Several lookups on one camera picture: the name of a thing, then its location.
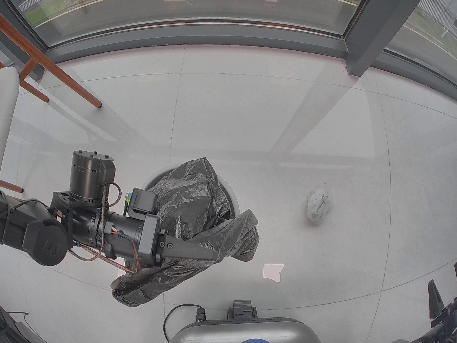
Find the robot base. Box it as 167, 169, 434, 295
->
171, 300, 323, 343

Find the white trash bin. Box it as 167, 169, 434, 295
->
144, 166, 239, 225

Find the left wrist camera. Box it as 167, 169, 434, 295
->
125, 187, 160, 216

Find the window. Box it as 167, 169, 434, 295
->
0, 0, 457, 94

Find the wooden chair with white cushions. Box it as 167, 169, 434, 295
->
0, 13, 103, 194

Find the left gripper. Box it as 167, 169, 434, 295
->
95, 210, 219, 268

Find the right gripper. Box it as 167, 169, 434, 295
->
411, 261, 457, 343

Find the black plastic bag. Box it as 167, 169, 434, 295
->
111, 157, 260, 307

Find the black cable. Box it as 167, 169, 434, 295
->
163, 304, 205, 343

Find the crumpled white paper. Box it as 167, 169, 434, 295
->
305, 187, 333, 224

